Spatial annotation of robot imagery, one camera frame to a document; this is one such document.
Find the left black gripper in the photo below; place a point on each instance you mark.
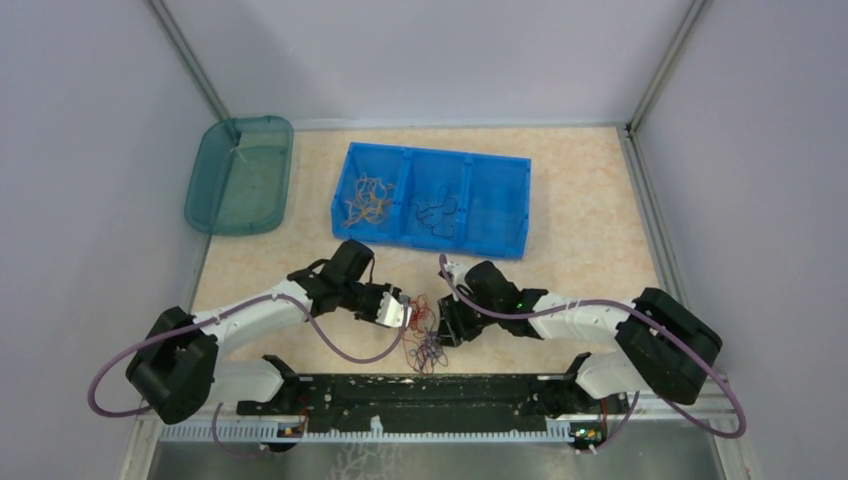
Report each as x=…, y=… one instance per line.
x=380, y=288

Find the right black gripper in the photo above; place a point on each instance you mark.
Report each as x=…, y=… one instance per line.
x=452, y=327

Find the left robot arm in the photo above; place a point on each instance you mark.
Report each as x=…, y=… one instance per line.
x=182, y=367

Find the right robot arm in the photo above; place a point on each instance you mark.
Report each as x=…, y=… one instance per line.
x=651, y=343

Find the blue three-compartment bin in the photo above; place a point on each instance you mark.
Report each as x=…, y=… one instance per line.
x=429, y=199

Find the teal translucent plastic tray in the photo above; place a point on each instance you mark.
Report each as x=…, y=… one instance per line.
x=241, y=175

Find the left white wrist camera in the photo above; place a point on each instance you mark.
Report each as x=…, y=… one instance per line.
x=393, y=311

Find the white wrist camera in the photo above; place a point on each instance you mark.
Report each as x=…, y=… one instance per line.
x=453, y=271
x=393, y=311

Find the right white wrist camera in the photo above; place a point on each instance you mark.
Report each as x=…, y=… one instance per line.
x=453, y=271

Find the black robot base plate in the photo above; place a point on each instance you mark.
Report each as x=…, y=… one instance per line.
x=445, y=407

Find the aluminium frame rail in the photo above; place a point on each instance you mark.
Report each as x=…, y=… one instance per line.
x=230, y=427

